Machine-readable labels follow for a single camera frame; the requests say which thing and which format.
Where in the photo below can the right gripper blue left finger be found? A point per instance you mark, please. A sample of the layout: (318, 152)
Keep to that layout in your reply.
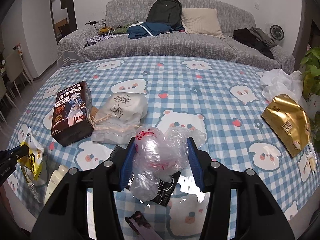
(126, 167)

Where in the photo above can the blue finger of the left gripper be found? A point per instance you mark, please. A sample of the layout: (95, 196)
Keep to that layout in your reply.
(13, 155)

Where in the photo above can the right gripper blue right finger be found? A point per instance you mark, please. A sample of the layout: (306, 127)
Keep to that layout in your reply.
(198, 163)

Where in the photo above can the yellow white snack bag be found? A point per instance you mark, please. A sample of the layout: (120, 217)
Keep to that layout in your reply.
(34, 158)

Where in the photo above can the clear red-print plastic bag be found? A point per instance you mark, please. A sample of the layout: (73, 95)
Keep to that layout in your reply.
(158, 156)

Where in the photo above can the white cream tube pouch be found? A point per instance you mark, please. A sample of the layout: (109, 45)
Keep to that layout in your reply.
(55, 179)

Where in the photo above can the dark brown snack box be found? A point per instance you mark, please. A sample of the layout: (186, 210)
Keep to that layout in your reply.
(71, 112)

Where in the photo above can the blue checkered bear tablecloth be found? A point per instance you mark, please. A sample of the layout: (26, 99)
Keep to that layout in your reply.
(221, 99)

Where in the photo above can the beige dining chair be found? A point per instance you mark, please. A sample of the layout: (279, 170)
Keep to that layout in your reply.
(14, 68)

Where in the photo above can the gold foil bag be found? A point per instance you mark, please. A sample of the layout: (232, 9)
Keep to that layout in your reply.
(290, 123)

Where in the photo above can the white crumpled tissue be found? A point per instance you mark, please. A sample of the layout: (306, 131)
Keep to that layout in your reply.
(276, 82)

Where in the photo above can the striped purple cloth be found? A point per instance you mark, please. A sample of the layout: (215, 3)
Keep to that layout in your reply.
(96, 39)

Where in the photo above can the blue jacket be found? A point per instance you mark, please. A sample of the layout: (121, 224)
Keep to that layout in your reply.
(145, 29)

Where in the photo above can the olive green cloth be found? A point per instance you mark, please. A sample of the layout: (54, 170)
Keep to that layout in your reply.
(121, 29)

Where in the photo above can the dark clothes pile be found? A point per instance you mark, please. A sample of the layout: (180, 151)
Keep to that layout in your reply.
(255, 38)

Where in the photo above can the grey fabric sofa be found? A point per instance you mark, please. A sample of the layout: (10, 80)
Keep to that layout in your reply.
(75, 48)

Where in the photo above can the beige cushion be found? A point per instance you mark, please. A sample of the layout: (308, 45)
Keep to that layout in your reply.
(201, 21)

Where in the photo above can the green potted plant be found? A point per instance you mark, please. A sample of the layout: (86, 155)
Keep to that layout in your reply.
(310, 62)

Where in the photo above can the dark green backpack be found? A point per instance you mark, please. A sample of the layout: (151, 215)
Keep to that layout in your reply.
(168, 12)

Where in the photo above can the small black desk fan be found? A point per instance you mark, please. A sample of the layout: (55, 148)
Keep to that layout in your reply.
(277, 32)

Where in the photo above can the white drawstring pouch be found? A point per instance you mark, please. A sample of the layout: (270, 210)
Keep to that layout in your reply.
(118, 119)

